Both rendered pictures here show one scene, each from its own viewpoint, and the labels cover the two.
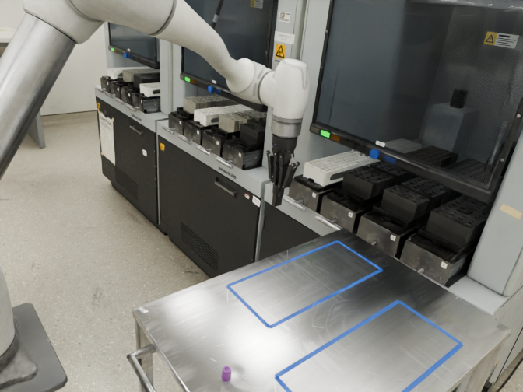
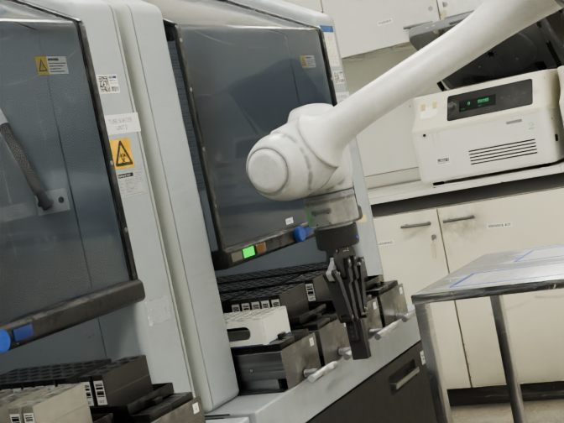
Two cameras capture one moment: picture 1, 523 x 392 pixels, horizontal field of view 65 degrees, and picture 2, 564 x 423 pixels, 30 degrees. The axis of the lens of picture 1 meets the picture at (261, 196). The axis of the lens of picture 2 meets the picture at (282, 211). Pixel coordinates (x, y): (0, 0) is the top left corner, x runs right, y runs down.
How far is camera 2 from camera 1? 2.48 m
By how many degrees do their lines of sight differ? 105
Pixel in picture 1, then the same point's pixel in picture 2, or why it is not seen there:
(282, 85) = not seen: hidden behind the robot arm
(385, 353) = not seen: outside the picture
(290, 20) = (121, 88)
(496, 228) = (364, 242)
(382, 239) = (371, 320)
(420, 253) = (390, 298)
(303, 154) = (219, 327)
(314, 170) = (275, 316)
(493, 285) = not seen: hidden behind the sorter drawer
